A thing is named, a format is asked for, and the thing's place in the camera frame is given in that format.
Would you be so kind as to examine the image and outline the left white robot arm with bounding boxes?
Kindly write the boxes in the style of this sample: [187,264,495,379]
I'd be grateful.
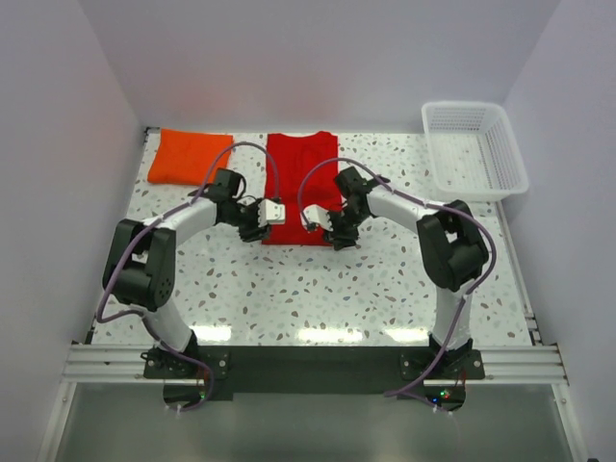
[95,168,285,377]

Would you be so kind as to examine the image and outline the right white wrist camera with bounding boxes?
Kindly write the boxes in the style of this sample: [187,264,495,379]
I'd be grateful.
[300,204,332,232]

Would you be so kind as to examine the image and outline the folded orange t shirt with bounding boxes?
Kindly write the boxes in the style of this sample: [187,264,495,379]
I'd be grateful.
[147,128,234,186]

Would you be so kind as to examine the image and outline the aluminium rail frame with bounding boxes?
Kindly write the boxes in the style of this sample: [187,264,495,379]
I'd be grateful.
[40,330,591,461]

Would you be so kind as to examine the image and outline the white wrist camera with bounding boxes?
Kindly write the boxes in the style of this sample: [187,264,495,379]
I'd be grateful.
[258,198,286,227]
[300,204,332,232]

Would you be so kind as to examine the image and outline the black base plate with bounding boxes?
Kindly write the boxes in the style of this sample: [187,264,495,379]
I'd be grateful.
[142,344,486,403]

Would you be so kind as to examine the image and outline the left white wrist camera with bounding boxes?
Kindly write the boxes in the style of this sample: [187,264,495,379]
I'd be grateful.
[258,198,286,227]

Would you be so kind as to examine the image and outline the white plastic basket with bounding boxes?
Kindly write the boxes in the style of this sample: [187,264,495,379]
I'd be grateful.
[422,101,529,202]

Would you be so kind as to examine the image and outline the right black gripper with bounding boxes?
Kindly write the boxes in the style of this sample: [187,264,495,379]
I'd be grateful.
[319,205,369,251]

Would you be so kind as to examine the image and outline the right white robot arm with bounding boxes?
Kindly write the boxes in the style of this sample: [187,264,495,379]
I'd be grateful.
[323,167,490,378]

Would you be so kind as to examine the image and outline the red t shirt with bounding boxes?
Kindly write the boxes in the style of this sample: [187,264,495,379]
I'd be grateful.
[263,131,341,246]

